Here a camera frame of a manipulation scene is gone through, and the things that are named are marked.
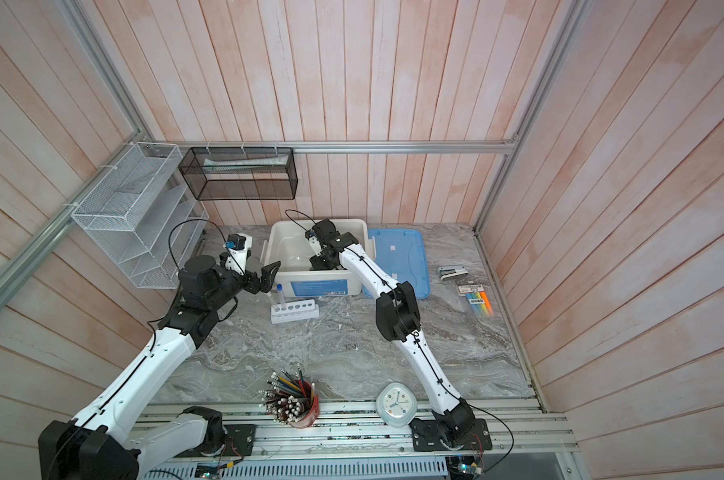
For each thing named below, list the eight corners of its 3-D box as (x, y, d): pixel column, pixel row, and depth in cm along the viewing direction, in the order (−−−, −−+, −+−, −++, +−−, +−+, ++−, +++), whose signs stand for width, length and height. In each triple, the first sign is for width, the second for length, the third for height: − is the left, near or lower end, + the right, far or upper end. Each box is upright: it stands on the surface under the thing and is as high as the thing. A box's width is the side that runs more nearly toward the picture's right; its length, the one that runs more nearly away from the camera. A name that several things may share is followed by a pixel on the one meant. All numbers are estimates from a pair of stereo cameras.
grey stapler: (439, 280, 107) (441, 276, 105) (437, 269, 110) (438, 265, 108) (466, 280, 107) (468, 276, 105) (463, 269, 110) (465, 265, 108)
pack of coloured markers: (465, 317, 98) (467, 314, 96) (457, 287, 105) (459, 284, 104) (492, 317, 98) (494, 314, 96) (482, 287, 105) (484, 284, 104)
